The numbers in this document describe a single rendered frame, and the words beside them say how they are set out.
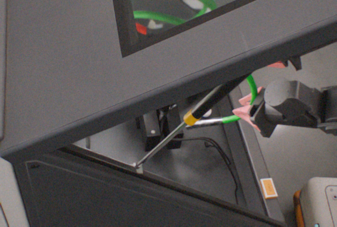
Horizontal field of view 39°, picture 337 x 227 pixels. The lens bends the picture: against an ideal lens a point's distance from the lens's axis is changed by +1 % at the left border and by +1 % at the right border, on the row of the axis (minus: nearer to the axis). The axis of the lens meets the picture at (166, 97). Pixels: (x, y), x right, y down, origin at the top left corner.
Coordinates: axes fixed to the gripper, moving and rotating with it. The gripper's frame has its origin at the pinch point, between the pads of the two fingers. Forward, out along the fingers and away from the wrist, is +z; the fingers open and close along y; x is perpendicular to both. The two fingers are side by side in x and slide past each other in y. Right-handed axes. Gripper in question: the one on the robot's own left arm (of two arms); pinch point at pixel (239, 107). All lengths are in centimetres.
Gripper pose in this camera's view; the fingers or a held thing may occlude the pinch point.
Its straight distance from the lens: 106.2
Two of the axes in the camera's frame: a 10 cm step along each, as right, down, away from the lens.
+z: -6.2, -0.4, 7.8
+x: 5.8, 6.5, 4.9
